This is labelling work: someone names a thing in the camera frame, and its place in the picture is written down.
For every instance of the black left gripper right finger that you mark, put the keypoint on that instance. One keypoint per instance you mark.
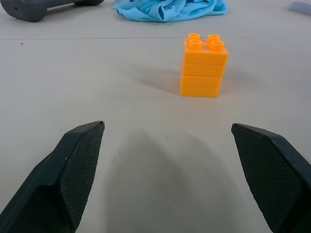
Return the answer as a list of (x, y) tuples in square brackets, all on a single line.
[(272, 174)]

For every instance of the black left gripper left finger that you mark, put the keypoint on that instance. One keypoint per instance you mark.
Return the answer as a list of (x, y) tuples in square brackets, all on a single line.
[(60, 179)]

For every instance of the orange toy brick stack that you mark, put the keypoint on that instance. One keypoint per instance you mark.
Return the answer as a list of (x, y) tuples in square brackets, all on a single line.
[(202, 69)]

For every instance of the pale blue flat object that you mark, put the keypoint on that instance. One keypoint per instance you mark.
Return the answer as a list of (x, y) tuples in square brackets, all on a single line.
[(300, 7)]

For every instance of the light blue crumpled cloth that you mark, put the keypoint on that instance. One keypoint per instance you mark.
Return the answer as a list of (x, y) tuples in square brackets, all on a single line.
[(170, 9)]

